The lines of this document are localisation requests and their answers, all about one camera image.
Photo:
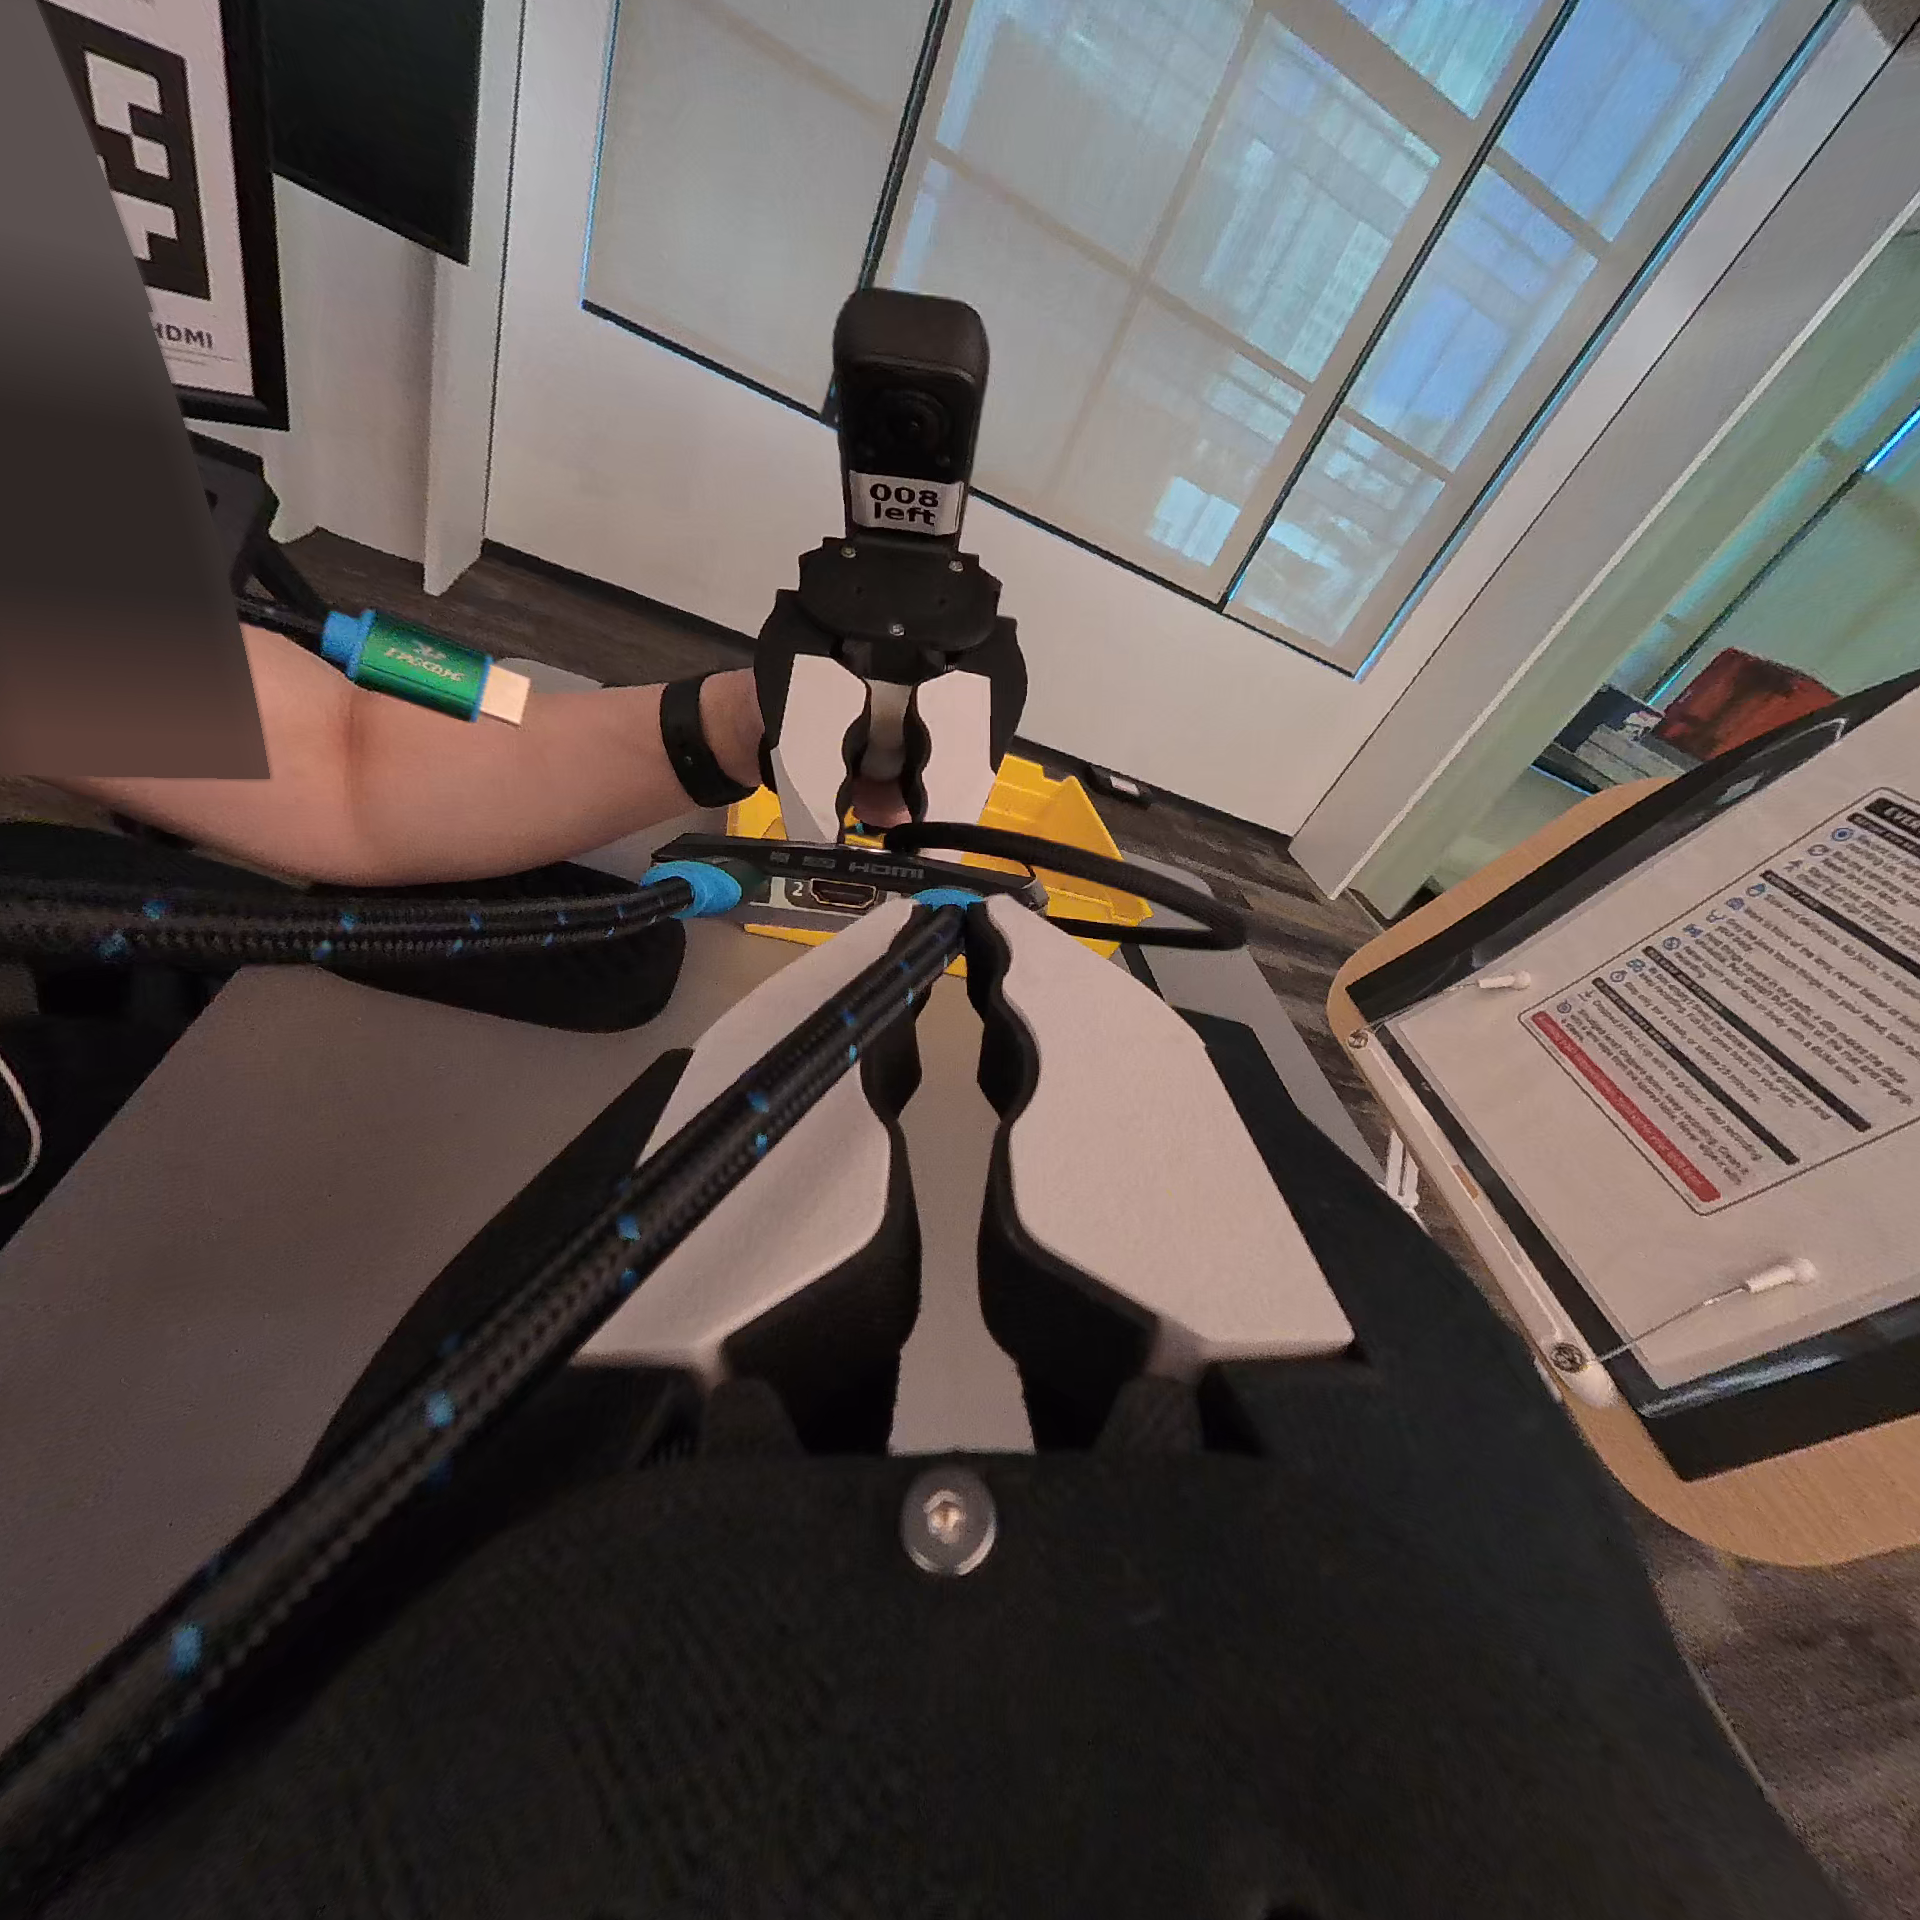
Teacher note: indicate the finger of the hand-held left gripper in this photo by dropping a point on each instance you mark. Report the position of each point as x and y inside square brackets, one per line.
[818, 735]
[963, 742]

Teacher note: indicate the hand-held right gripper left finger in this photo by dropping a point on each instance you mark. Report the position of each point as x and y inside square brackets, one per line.
[811, 1200]

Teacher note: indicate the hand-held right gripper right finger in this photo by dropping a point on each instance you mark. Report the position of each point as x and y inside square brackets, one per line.
[1154, 1200]

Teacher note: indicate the yellow plastic bin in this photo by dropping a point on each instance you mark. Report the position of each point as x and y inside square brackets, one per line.
[1059, 794]

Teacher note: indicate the person's left forearm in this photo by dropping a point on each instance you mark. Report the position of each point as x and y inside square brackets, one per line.
[451, 780]

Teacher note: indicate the person's left hand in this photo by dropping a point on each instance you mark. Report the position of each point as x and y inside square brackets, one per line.
[755, 742]

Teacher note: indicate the black wristband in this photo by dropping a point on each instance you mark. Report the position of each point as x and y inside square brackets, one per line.
[693, 742]

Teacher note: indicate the small black floor box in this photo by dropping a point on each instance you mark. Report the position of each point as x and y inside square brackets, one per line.
[1121, 786]

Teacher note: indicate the black rectangular desk mat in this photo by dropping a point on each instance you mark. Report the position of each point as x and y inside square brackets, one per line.
[1245, 1050]

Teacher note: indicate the black ribbed pad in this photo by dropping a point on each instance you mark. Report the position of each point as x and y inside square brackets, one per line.
[451, 991]

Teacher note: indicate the large window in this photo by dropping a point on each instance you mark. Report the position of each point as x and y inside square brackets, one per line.
[1201, 224]

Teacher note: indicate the wooden rimmed instruction sign board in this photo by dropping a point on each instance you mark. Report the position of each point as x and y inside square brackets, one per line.
[1725, 1021]

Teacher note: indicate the red and blue box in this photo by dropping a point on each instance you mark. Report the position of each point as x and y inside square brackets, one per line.
[1754, 704]

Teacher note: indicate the framed marker sign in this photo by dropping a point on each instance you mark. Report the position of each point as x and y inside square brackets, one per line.
[211, 151]

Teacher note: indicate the black wall panel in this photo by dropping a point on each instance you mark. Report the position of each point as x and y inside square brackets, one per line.
[375, 104]

